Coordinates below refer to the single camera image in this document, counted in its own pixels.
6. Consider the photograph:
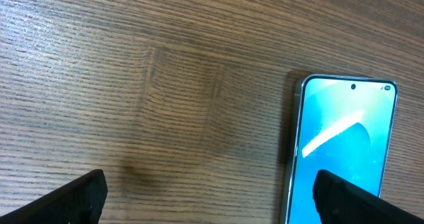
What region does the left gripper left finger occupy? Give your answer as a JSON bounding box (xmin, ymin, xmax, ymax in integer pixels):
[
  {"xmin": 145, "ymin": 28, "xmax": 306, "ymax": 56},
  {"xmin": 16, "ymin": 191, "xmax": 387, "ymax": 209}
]
[{"xmin": 1, "ymin": 169, "xmax": 108, "ymax": 224}]

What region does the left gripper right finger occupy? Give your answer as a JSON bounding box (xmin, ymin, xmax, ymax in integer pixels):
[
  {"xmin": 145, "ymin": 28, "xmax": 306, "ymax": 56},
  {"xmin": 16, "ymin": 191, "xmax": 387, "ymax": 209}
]
[{"xmin": 313, "ymin": 170, "xmax": 423, "ymax": 224}]

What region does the blue Galaxy smartphone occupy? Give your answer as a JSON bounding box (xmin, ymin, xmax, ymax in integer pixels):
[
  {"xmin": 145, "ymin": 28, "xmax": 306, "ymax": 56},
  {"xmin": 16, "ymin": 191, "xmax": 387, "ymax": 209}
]
[{"xmin": 280, "ymin": 74, "xmax": 398, "ymax": 223}]

